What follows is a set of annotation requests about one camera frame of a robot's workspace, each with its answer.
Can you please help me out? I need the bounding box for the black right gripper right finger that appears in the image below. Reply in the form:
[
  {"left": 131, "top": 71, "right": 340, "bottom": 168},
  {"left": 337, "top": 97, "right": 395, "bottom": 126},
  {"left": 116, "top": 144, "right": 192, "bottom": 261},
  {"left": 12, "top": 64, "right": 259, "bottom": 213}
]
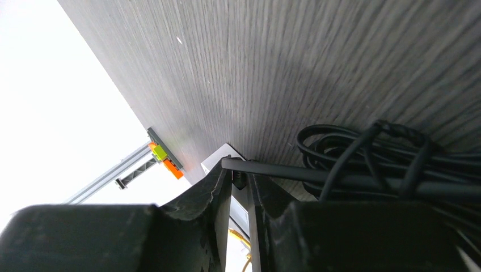
[{"left": 247, "top": 174, "right": 480, "bottom": 271}]

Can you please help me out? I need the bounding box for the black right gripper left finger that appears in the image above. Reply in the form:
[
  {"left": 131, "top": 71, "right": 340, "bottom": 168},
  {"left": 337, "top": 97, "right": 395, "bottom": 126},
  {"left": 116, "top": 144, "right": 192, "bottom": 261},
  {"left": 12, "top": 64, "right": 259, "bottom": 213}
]
[{"left": 1, "top": 164, "right": 232, "bottom": 271}]

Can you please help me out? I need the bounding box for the white network switch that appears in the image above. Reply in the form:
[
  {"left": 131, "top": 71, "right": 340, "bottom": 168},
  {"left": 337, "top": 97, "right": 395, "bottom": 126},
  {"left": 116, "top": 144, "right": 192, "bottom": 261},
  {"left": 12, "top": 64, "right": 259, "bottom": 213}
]
[{"left": 200, "top": 143, "right": 250, "bottom": 240}]

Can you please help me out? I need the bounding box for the black power adapter with cord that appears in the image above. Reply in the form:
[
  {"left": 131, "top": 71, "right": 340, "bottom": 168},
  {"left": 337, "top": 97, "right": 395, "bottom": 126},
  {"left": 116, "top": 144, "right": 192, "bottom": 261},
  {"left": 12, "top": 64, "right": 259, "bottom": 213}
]
[{"left": 221, "top": 120, "right": 481, "bottom": 256}]

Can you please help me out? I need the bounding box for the grey lego baseplate with bricks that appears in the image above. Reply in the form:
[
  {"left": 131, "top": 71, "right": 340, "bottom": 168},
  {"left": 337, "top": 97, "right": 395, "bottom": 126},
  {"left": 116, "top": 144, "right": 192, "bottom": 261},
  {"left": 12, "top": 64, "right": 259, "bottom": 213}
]
[{"left": 147, "top": 127, "right": 183, "bottom": 170}]

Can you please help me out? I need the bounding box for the yellow ethernet cable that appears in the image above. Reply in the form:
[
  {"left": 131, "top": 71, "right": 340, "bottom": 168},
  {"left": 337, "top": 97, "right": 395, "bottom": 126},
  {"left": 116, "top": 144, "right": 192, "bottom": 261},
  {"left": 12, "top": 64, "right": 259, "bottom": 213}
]
[{"left": 228, "top": 229, "right": 252, "bottom": 272}]

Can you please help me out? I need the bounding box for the aluminium frame rail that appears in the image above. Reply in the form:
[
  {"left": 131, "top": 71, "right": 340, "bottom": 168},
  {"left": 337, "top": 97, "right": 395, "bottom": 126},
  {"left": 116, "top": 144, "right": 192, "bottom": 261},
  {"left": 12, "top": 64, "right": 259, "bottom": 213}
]
[{"left": 65, "top": 142, "right": 157, "bottom": 205}]

